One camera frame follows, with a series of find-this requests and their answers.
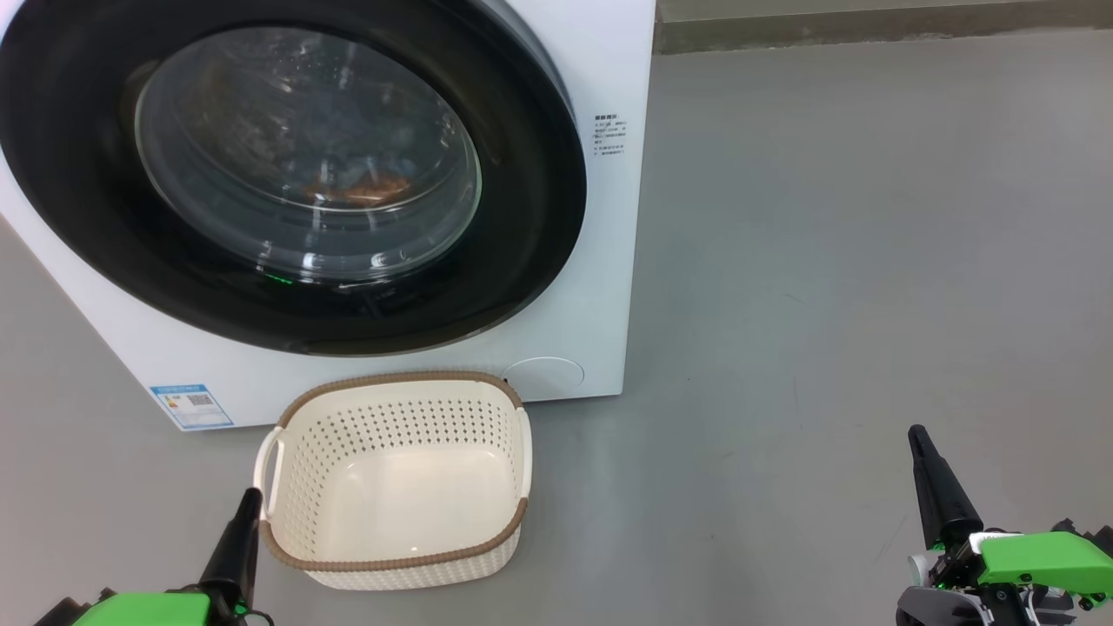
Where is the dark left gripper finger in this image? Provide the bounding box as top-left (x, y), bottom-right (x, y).
top-left (198, 488), bottom-right (254, 599)
top-left (226, 488), bottom-right (263, 609)

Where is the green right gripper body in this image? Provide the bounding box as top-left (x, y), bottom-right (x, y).
top-left (896, 519), bottom-right (1113, 626)

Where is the cream perforated laundry basket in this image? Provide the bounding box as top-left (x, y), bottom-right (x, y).
top-left (253, 370), bottom-right (533, 592)

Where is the round drain filter cover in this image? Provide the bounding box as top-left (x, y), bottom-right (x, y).
top-left (502, 356), bottom-right (585, 403)

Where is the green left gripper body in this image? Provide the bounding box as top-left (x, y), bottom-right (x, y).
top-left (35, 584), bottom-right (272, 626)

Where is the small black text label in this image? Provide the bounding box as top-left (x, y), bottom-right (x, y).
top-left (593, 113), bottom-right (629, 159)

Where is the blue and cream printed garment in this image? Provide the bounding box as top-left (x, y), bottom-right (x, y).
top-left (296, 165), bottom-right (417, 208)

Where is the blue energy label sticker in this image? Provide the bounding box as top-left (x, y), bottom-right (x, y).
top-left (149, 383), bottom-right (235, 432)

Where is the white front-load washing machine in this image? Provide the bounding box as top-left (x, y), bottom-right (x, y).
top-left (0, 0), bottom-right (657, 433)

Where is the dark washing machine door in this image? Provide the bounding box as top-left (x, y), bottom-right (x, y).
top-left (0, 0), bottom-right (588, 357)

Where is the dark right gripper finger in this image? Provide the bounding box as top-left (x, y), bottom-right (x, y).
top-left (914, 425), bottom-right (983, 544)
top-left (909, 425), bottom-right (956, 550)

